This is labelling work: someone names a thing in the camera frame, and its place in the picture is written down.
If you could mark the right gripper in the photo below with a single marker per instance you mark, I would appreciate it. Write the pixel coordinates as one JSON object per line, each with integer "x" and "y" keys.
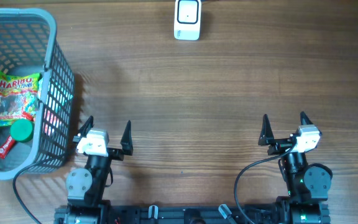
{"x": 266, "y": 137}

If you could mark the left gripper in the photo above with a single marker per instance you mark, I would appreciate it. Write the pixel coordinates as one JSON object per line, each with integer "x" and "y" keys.
{"x": 117, "y": 154}

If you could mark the green lid plastic jar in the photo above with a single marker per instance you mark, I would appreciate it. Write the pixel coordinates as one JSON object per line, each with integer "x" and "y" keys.
{"x": 22, "y": 130}

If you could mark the Haribo gummy candy bag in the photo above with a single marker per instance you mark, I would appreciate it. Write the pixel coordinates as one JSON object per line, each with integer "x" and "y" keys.
{"x": 18, "y": 97}

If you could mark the red Nescafe stick sachet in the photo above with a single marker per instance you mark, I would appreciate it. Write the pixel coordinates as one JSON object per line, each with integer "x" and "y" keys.
{"x": 7, "y": 146}

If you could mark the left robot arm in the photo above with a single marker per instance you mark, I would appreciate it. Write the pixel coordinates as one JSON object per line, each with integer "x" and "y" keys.
{"x": 86, "y": 185}

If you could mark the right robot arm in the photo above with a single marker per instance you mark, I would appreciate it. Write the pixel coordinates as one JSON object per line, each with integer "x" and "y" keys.
{"x": 307, "y": 184}

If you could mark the white barcode scanner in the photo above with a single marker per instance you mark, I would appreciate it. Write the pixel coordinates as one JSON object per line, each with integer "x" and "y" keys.
{"x": 187, "y": 20}

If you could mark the grey plastic mesh basket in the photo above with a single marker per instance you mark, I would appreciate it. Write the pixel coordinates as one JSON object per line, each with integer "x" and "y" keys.
{"x": 28, "y": 44}

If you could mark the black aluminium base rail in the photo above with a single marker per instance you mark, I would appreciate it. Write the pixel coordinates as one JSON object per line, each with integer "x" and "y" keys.
{"x": 258, "y": 213}

